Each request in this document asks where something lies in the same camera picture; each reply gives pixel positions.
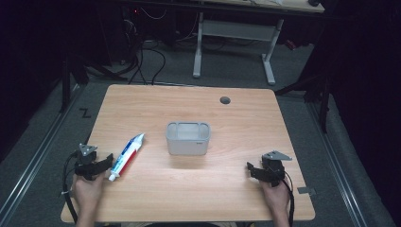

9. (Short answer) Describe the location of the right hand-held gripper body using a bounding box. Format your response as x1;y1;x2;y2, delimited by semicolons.
257;149;293;188

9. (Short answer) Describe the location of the black floor cables bundle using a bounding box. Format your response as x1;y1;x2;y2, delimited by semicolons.
121;18;167;87

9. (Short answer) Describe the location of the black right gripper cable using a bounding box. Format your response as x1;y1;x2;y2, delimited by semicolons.
281;174;296;227

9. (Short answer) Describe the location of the metal floor rail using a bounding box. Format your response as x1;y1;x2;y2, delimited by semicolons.
305;99;369;227
0;83;85;223

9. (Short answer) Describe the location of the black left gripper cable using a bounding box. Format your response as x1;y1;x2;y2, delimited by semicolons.
61;150;81;225

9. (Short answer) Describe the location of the white-legged wooden desk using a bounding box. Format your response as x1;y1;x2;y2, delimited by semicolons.
191;0;326;86

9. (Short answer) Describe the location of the person's right hand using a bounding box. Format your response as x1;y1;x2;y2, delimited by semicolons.
258;180;291;212

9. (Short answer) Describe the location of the person's left hand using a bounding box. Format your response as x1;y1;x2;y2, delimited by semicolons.
72;171;107;207

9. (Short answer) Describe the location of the grey plastic storage box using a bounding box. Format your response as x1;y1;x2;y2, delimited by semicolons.
166;121;212;156

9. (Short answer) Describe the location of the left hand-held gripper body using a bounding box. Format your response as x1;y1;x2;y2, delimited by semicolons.
74;143;99;182

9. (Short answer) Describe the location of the black metal stand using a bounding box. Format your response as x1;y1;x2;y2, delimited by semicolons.
59;51;129;114
273;70;333;134

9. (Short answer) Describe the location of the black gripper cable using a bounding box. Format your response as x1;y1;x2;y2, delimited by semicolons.
281;174;296;227
61;150;81;225

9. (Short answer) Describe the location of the white blue red toothpaste tube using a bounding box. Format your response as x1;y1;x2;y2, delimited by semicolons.
108;132;146;183

